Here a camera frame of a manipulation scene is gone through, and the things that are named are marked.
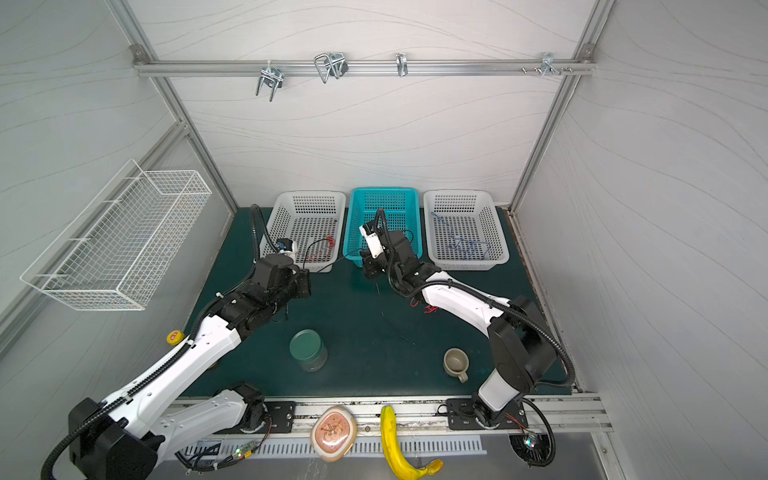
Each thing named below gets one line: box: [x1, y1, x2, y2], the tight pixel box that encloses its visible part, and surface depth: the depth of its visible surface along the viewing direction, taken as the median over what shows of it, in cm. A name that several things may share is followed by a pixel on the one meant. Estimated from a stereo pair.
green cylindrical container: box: [289, 328, 328, 373], surface depth 76 cm
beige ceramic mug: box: [443, 347, 470, 383], surface depth 81 cm
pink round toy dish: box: [310, 405, 357, 463], surface depth 70 cm
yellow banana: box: [380, 405, 444, 480], surface depth 66 cm
